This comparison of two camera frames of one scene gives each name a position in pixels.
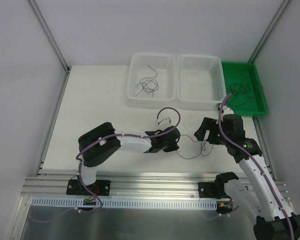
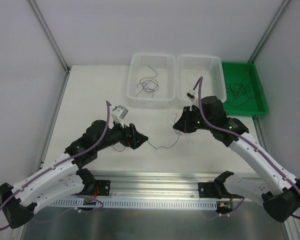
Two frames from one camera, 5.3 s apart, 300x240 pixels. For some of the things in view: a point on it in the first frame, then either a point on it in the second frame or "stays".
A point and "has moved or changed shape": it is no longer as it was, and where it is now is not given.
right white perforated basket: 200,84 stays
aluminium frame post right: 280,10 stays
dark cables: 148,85 stays
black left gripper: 170,139 → 133,136
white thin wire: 185,119 has moved or changed shape
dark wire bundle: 200,149 has moved or changed shape
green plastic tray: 242,81 stays
